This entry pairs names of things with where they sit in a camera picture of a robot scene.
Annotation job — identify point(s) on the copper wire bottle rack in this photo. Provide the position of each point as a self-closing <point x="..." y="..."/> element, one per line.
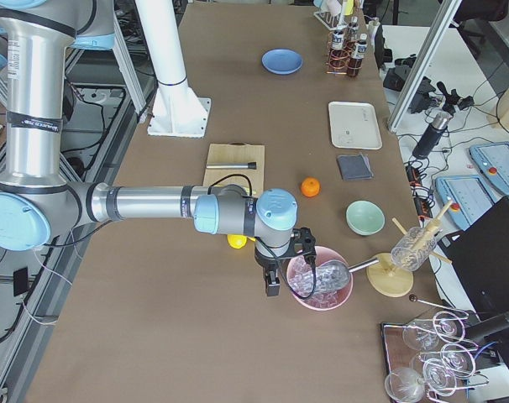
<point x="347" y="49"/>

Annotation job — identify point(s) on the dark sauce bottle back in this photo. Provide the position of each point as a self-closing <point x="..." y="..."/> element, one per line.
<point x="353" y="31"/>

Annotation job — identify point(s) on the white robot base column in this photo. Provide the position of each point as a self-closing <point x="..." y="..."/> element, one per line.
<point x="177" y="110"/>

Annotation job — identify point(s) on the yellow lemon near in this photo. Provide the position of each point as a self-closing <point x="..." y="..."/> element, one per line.
<point x="236" y="241"/>

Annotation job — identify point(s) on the grey folded cloth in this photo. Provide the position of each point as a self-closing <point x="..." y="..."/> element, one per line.
<point x="354" y="167"/>

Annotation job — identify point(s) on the clear glass on stand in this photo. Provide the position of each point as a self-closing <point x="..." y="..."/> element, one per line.
<point x="413" y="249"/>

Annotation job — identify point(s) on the orange mandarin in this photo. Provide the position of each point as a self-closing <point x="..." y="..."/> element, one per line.
<point x="310" y="187"/>

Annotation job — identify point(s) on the wooden cup tree stand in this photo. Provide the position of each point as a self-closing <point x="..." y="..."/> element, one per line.
<point x="392" y="281"/>

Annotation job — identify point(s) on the wooden cutting board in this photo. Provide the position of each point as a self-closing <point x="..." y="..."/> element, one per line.
<point x="237" y="153"/>

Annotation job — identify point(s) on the black thermos bottle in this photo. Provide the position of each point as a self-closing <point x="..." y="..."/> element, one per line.
<point x="431" y="135"/>

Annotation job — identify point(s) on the green bowl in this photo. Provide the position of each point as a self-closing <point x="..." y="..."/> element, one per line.
<point x="365" y="218"/>

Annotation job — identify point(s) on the blue teach pendant far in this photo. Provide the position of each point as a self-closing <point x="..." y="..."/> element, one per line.
<point x="492" y="160"/>

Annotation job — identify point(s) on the blue teach pendant near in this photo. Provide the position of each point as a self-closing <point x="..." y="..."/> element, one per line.
<point x="470" y="198"/>

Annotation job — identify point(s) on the dark sauce bottle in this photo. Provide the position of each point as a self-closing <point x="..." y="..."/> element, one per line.
<point x="353" y="31"/>
<point x="337" y="55"/>
<point x="357" y="56"/>

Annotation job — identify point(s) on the cream rabbit tray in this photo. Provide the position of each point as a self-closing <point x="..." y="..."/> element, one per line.
<point x="353" y="125"/>

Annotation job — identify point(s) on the blue plate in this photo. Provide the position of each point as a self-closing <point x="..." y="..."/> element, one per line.
<point x="282" y="61"/>

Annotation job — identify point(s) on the white wire cup rack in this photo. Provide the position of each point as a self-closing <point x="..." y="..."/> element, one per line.
<point x="334" y="13"/>

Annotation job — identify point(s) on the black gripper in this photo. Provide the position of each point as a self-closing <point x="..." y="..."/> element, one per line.
<point x="266" y="262"/>

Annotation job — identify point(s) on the dark sauce bottle middle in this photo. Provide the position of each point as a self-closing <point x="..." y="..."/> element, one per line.
<point x="337" y="55"/>

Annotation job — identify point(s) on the clear ice cube pile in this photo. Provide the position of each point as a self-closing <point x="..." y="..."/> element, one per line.
<point x="324" y="289"/>

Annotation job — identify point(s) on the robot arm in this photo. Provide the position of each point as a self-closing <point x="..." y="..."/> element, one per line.
<point x="37" y="204"/>

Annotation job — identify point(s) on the pink bowl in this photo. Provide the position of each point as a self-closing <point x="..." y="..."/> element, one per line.
<point x="299" y="277"/>

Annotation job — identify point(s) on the steel muddler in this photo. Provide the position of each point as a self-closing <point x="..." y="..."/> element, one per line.
<point x="252" y="165"/>

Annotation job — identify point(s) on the wine glass rack tray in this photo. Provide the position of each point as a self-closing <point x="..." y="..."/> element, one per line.
<point x="430" y="358"/>

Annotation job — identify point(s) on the dark sauce bottle front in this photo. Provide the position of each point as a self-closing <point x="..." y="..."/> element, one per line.
<point x="357" y="56"/>

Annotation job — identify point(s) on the blue teach pendant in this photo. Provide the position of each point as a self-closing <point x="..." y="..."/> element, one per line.
<point x="470" y="198"/>
<point x="492" y="160"/>

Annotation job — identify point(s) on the metal ice scoop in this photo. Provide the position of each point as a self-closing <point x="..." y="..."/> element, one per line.
<point x="335" y="275"/>

